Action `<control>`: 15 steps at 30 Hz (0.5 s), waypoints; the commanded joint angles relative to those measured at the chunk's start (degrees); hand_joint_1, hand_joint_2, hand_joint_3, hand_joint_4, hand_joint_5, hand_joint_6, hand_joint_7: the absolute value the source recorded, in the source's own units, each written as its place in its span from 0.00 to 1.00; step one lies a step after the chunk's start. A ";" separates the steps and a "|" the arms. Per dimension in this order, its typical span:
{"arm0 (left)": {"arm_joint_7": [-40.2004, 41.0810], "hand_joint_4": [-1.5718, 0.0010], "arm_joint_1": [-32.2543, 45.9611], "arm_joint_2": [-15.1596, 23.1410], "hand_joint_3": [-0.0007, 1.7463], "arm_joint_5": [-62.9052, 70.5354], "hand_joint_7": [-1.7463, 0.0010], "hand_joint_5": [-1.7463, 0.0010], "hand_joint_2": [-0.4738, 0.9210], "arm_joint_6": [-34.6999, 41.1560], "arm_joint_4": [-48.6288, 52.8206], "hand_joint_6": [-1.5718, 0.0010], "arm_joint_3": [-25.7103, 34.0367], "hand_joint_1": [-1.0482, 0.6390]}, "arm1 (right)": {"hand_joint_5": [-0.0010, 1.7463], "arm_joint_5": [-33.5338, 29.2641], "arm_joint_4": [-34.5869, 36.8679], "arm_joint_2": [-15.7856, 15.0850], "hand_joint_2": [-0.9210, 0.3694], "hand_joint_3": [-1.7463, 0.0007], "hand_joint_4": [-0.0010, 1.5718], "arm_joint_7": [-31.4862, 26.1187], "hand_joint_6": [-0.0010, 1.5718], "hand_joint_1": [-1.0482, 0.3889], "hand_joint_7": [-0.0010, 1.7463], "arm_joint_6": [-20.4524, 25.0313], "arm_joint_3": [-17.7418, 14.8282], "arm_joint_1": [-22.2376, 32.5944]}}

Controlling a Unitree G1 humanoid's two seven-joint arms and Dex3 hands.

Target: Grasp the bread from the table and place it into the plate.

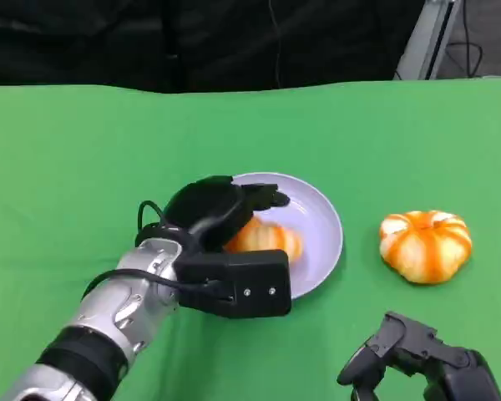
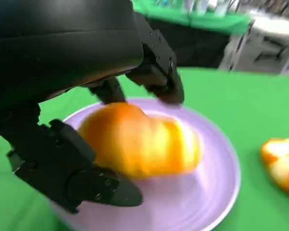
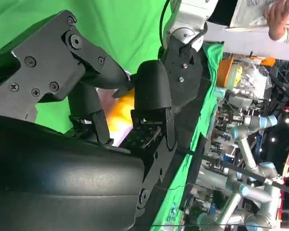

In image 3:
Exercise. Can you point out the green table cloth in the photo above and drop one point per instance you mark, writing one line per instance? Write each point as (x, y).
(125, 29)

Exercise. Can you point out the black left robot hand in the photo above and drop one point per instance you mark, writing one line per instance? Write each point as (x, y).
(185, 72)

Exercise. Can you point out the person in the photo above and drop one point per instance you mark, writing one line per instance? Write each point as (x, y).
(248, 14)

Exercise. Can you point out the orange bin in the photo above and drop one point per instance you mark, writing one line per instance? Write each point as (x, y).
(224, 72)

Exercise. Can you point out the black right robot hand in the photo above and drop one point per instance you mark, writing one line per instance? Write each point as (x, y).
(50, 173)

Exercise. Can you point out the person's hand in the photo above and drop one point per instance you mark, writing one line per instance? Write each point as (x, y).
(278, 20)

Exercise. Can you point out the orange and white bread roll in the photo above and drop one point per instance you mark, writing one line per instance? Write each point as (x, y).
(121, 110)

